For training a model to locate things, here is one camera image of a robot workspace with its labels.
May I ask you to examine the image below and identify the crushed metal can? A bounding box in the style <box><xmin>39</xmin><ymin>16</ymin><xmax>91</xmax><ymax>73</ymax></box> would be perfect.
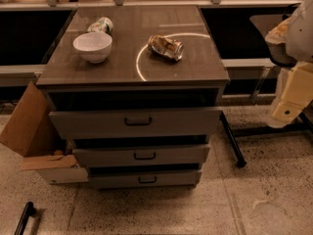
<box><xmin>148</xmin><ymin>34</ymin><xmax>184</xmax><ymax>62</ymax></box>

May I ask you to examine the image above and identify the grey top drawer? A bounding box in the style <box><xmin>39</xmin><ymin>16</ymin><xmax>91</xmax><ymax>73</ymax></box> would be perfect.
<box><xmin>49</xmin><ymin>108</ymin><xmax>221</xmax><ymax>140</ymax></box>

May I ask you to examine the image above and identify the grey drawer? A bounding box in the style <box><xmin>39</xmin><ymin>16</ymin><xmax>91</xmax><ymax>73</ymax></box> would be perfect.
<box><xmin>73</xmin><ymin>144</ymin><xmax>209</xmax><ymax>167</ymax></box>
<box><xmin>88</xmin><ymin>169</ymin><xmax>202</xmax><ymax>189</ymax></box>
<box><xmin>49</xmin><ymin>108</ymin><xmax>221</xmax><ymax>140</ymax></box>

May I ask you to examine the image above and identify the grey middle drawer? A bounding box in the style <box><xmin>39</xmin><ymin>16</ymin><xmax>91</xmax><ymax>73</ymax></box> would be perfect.
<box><xmin>73</xmin><ymin>144</ymin><xmax>209</xmax><ymax>167</ymax></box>

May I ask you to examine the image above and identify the black side table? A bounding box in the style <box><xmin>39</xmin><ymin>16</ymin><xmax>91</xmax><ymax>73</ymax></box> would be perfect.
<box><xmin>219</xmin><ymin>13</ymin><xmax>313</xmax><ymax>168</ymax></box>

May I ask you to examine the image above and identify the grey drawer cabinet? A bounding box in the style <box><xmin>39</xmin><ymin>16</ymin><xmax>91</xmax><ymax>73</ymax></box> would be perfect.
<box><xmin>36</xmin><ymin>6</ymin><xmax>229</xmax><ymax>182</ymax></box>

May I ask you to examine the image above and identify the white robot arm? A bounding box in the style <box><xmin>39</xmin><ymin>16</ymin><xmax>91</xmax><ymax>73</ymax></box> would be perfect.
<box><xmin>265</xmin><ymin>0</ymin><xmax>313</xmax><ymax>128</ymax></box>

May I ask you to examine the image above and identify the grey bottom drawer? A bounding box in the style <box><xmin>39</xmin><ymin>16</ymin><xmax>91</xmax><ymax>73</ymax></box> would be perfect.
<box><xmin>88</xmin><ymin>169</ymin><xmax>202</xmax><ymax>189</ymax></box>

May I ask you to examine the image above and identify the white ceramic bowl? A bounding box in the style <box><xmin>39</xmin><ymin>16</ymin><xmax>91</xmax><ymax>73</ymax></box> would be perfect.
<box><xmin>72</xmin><ymin>32</ymin><xmax>112</xmax><ymax>64</ymax></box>

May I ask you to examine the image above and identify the black bar on floor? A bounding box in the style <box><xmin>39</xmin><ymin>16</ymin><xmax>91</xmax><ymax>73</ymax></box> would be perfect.
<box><xmin>14</xmin><ymin>202</ymin><xmax>36</xmax><ymax>235</ymax></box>

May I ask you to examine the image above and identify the open cardboard box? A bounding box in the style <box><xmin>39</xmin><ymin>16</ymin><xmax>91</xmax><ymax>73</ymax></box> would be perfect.
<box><xmin>0</xmin><ymin>82</ymin><xmax>87</xmax><ymax>184</ymax></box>

